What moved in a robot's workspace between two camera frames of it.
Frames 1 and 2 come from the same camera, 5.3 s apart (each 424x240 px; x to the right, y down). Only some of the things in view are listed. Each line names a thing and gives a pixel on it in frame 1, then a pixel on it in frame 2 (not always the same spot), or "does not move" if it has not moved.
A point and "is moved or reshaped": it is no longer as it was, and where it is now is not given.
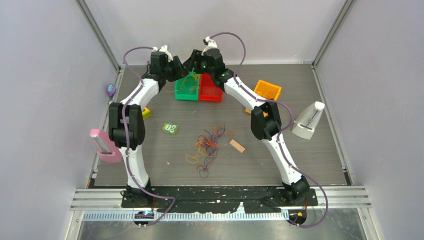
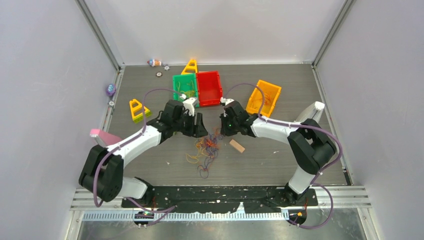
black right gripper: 195,57 → 224,117
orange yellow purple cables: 206,145 does not move
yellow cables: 194,77 is moved or reshaped
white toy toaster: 305,123 does not move
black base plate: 219,199 does not move
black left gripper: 180,72 → 197,130
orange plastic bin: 267,91 does not move
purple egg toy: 111,89 does not move
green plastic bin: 187,88 does not move
